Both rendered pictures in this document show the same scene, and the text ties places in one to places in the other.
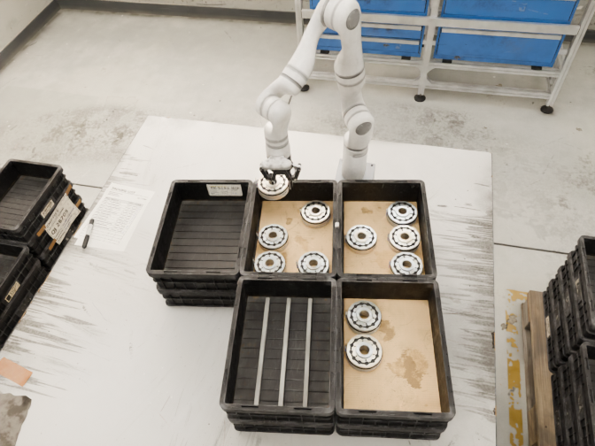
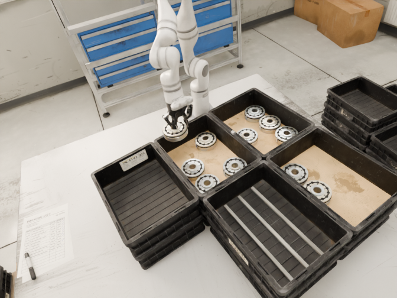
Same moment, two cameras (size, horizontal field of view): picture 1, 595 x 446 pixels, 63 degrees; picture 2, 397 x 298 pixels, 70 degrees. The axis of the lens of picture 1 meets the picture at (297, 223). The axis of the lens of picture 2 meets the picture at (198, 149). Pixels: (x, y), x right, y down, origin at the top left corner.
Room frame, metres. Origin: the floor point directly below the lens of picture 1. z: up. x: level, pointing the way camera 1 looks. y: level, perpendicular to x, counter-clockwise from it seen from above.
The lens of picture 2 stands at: (0.29, 0.50, 1.77)
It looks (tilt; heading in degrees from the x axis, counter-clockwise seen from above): 45 degrees down; 327
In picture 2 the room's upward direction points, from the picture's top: 11 degrees counter-clockwise
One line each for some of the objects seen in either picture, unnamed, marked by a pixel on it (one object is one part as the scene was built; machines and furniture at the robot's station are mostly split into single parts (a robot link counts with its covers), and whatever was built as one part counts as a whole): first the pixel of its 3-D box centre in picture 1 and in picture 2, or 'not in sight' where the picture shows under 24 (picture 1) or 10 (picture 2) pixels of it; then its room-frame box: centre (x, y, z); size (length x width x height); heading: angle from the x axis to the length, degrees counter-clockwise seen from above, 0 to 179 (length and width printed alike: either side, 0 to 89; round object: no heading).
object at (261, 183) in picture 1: (273, 182); (174, 128); (1.09, 0.07, 1.01); 0.10 x 0.10 x 0.01
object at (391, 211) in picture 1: (402, 211); (254, 111); (1.03, -0.37, 0.86); 0.10 x 0.10 x 0.01
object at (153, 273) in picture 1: (203, 225); (141, 187); (1.01, 0.32, 0.92); 0.40 x 0.30 x 0.02; 172
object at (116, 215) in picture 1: (114, 215); (44, 238); (1.29, 0.74, 0.70); 0.33 x 0.23 x 0.01; 162
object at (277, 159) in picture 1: (276, 149); (175, 93); (1.07, 0.04, 1.18); 0.11 x 0.09 x 0.06; 172
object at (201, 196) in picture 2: (291, 226); (204, 151); (0.97, 0.02, 0.92); 0.40 x 0.30 x 0.02; 172
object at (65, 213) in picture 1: (62, 218); not in sight; (1.56, 1.14, 0.41); 0.31 x 0.02 x 0.16; 162
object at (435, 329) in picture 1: (389, 349); (329, 180); (0.53, -0.22, 0.87); 0.40 x 0.30 x 0.11; 172
